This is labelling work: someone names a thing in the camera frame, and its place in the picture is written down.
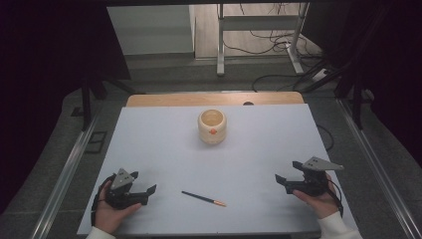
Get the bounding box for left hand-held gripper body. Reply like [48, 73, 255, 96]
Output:
[105, 167, 142, 210]

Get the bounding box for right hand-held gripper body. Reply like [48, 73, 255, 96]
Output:
[292, 156, 345, 197]

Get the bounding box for black pen with orange tip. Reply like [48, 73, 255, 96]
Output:
[181, 190, 228, 208]

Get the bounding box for cream cup with orange mark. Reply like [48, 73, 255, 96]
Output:
[197, 109, 228, 145]

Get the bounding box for person's right hand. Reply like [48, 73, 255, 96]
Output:
[292, 173, 339, 220]

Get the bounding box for person's left hand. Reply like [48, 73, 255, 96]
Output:
[94, 180, 143, 235]

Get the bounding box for black floor plate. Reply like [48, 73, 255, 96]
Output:
[84, 130, 108, 154]

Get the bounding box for white table mat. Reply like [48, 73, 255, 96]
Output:
[77, 104, 359, 237]

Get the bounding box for black stand legs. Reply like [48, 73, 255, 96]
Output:
[80, 77, 137, 132]
[332, 74, 376, 130]

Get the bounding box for white power strip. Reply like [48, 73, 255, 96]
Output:
[312, 68, 329, 83]

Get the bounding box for wooden table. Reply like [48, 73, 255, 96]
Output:
[125, 92, 306, 108]

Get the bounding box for black curtain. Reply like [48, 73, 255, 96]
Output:
[0, 0, 131, 213]
[300, 0, 422, 167]

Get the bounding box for white cabinet panel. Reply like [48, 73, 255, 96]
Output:
[106, 4, 196, 57]

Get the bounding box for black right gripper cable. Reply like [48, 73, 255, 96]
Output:
[326, 178, 344, 218]

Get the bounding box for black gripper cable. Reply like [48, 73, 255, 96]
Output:
[326, 178, 344, 218]
[90, 175, 114, 227]

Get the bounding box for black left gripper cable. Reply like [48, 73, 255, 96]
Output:
[90, 175, 114, 227]

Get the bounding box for black cable beside table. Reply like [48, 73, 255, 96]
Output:
[316, 123, 334, 152]

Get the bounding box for aluminium floor rail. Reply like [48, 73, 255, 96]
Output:
[335, 98, 422, 239]
[30, 111, 103, 239]

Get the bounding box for black floor cable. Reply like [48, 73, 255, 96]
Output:
[252, 73, 302, 93]

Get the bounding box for tangle of black floor cables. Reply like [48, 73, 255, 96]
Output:
[222, 3, 322, 68]

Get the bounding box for white metal stand frame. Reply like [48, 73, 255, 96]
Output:
[216, 2, 312, 78]

